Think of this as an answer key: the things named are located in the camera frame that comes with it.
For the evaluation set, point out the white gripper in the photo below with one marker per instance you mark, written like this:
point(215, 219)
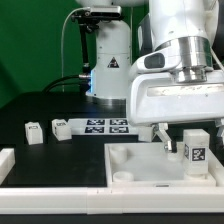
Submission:
point(156, 98)

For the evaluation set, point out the black camera stand pole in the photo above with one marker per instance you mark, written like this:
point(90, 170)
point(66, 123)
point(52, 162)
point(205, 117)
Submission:
point(85, 58)

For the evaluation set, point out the white base tag plate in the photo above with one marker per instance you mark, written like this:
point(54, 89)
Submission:
point(101, 126)

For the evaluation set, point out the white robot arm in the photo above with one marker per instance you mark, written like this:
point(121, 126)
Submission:
point(176, 82)

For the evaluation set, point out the white left fence piece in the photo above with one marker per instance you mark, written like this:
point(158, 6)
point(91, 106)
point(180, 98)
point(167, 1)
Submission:
point(7, 161)

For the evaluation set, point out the white square tabletop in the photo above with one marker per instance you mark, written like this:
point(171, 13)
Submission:
point(148, 165)

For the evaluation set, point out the black camera on stand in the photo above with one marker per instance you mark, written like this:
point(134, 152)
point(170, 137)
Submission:
point(95, 14)

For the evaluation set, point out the white front fence wall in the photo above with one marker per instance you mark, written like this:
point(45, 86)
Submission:
point(111, 201)

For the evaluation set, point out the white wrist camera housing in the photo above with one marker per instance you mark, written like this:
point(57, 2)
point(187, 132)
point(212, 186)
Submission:
point(162, 60)

